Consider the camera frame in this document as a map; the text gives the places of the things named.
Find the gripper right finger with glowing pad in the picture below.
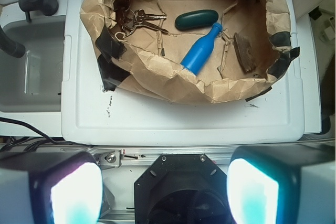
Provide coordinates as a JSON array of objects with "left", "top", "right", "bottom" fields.
[{"left": 227, "top": 144, "right": 335, "bottom": 223}]

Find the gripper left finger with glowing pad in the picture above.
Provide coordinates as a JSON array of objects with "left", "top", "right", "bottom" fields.
[{"left": 1, "top": 152, "right": 103, "bottom": 223}]

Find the blue plastic bottle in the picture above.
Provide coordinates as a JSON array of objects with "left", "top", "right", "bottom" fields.
[{"left": 181, "top": 23, "right": 223, "bottom": 75}]

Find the white plastic bin lid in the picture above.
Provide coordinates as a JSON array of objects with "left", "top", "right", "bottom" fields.
[{"left": 61, "top": 0, "right": 305, "bottom": 146}]

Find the clear plastic tub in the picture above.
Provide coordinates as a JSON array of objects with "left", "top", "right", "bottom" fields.
[{"left": 1, "top": 16, "right": 65, "bottom": 112}]

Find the brown wood bark piece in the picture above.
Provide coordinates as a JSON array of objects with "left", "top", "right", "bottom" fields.
[{"left": 234, "top": 33, "right": 257, "bottom": 73}]

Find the crumpled brown paper bag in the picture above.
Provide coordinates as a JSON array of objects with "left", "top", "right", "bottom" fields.
[{"left": 80, "top": 0, "right": 299, "bottom": 104}]

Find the dark green oval case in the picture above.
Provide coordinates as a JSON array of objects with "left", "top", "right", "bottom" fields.
[{"left": 175, "top": 9, "right": 219, "bottom": 31}]

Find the bunch of metal keys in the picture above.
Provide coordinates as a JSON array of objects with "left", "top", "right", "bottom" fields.
[{"left": 115, "top": 9, "right": 169, "bottom": 39}]

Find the black cable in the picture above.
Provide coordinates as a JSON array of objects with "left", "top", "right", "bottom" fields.
[{"left": 0, "top": 117, "right": 87, "bottom": 152}]

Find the aluminium frame rail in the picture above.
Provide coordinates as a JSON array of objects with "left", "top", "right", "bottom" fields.
[{"left": 88, "top": 145, "right": 237, "bottom": 169}]

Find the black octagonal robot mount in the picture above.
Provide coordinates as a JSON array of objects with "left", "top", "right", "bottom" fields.
[{"left": 134, "top": 154, "right": 235, "bottom": 223}]

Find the black hose with fitting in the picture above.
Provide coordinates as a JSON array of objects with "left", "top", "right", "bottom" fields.
[{"left": 0, "top": 0, "right": 59, "bottom": 58}]

